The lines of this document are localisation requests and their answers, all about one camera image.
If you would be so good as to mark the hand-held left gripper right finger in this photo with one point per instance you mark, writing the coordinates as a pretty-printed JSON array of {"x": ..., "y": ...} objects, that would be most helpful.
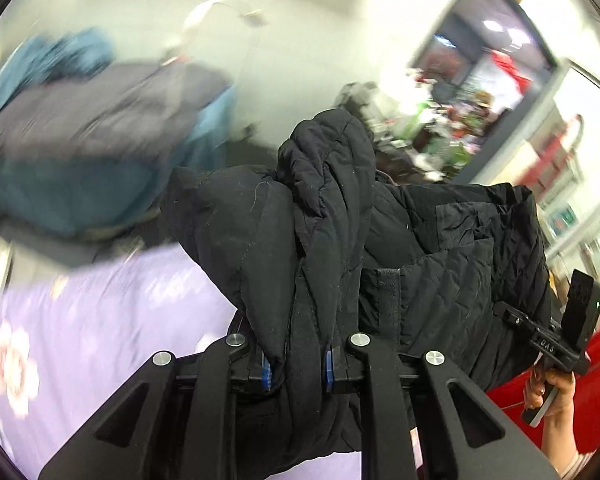
[{"x": 328, "y": 367}]

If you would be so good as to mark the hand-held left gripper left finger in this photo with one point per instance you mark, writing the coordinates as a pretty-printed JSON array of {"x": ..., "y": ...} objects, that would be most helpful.
[{"x": 265, "y": 375}]

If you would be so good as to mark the black quilted jacket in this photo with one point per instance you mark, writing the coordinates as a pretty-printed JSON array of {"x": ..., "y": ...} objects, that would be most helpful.
[{"x": 380, "y": 240}]

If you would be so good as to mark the person's right forearm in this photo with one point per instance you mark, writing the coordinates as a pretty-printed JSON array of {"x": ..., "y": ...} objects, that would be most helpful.
[{"x": 572, "y": 447}]

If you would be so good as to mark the person's right hand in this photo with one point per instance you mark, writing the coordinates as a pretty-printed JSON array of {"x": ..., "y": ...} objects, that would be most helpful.
[{"x": 562, "y": 390}]

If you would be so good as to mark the lilac bed sheet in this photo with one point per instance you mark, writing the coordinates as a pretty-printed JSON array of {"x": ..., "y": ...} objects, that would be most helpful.
[{"x": 105, "y": 335}]

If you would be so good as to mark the red shelf rack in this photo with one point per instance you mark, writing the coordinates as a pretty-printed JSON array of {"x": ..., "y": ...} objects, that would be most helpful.
[{"x": 560, "y": 160}]

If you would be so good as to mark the blue jacket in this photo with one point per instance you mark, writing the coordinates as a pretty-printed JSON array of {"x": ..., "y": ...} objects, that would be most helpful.
[{"x": 75, "y": 190}]

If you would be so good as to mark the dark framed window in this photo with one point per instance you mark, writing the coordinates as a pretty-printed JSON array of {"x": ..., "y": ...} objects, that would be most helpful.
[{"x": 485, "y": 45}]

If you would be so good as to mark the grey garment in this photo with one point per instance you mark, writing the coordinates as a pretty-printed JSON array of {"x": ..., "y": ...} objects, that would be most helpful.
[{"x": 95, "y": 110}]

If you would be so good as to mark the white curved hook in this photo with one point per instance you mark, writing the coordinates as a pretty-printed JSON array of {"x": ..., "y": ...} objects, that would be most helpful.
[{"x": 220, "y": 10}]

